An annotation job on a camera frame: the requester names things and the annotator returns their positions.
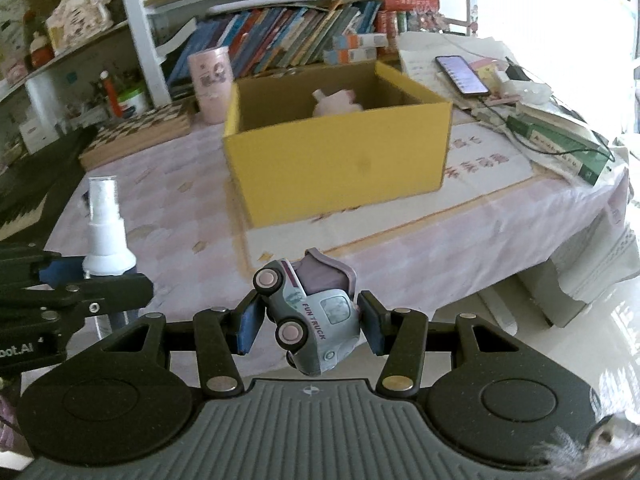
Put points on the white charger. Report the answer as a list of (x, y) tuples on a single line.
[(525, 85)]

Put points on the stack of white papers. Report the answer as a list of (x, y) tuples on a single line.
[(417, 55)]

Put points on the black smartphone with pink screen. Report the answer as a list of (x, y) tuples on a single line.
[(462, 76)]

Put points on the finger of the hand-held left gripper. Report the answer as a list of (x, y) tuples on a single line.
[(115, 292), (57, 271)]

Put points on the red bottle with white cap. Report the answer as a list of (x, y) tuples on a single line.
[(111, 95)]

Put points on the red flat box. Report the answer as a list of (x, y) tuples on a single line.
[(407, 2)]

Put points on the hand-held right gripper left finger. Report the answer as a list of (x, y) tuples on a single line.
[(247, 330)]

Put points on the white bookshelf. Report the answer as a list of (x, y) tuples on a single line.
[(142, 35)]

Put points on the orange white small box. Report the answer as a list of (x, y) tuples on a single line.
[(350, 55), (367, 40)]

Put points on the desktop with pink checked cloth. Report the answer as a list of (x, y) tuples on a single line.
[(165, 200)]

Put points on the white spray bottle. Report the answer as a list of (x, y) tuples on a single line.
[(105, 240)]

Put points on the pink plush toy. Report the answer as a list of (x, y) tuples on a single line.
[(335, 102)]

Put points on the grey toy truck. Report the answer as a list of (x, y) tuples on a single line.
[(315, 320)]

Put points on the grey fluffy object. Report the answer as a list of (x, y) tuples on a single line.
[(595, 447)]

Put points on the long row of leaning books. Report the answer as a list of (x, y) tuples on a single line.
[(280, 35)]

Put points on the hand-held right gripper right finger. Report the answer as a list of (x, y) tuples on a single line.
[(372, 328)]

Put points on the black electronic keyboard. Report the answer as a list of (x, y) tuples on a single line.
[(35, 185)]

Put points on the floral fabric bag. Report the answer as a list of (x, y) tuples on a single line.
[(80, 17)]

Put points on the pink tumbler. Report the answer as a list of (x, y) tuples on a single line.
[(212, 85)]

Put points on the wooden checkered chessboard box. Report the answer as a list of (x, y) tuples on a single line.
[(140, 132)]

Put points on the thick green book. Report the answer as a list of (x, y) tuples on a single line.
[(560, 147)]

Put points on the yellow cardboard box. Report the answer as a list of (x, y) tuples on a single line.
[(340, 160)]

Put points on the white jar with green lid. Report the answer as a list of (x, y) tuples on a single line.
[(132, 102)]

